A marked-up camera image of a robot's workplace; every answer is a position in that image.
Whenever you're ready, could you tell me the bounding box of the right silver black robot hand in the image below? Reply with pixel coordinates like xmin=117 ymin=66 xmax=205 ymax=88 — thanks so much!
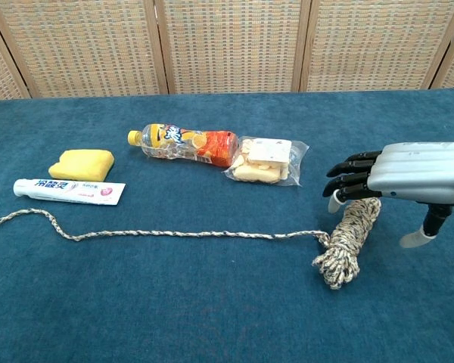
xmin=322 ymin=141 xmax=454 ymax=249

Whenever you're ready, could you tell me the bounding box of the beige speckled braided rope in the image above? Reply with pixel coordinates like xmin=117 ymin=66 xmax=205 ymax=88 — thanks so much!
xmin=0 ymin=199 xmax=383 ymax=290

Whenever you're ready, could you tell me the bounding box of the clear bag of snacks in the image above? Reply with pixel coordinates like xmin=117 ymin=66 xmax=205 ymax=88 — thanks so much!
xmin=222 ymin=135 xmax=310 ymax=188

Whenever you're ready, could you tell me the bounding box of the orange drink plastic bottle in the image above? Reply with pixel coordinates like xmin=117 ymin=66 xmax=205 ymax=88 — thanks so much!
xmin=127 ymin=123 xmax=239 ymax=168

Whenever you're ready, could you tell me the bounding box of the woven folding screen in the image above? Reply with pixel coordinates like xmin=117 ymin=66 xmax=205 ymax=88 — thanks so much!
xmin=0 ymin=0 xmax=454 ymax=101

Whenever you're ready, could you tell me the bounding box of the blue table cover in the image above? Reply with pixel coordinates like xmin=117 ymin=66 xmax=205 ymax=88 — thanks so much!
xmin=0 ymin=88 xmax=454 ymax=363

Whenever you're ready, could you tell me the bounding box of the yellow sponge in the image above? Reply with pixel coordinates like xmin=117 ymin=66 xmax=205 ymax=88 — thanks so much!
xmin=48 ymin=149 xmax=116 ymax=182

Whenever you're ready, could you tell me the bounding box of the white toothpaste tube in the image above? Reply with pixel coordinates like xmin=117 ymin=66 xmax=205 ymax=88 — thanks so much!
xmin=13 ymin=178 xmax=126 ymax=207

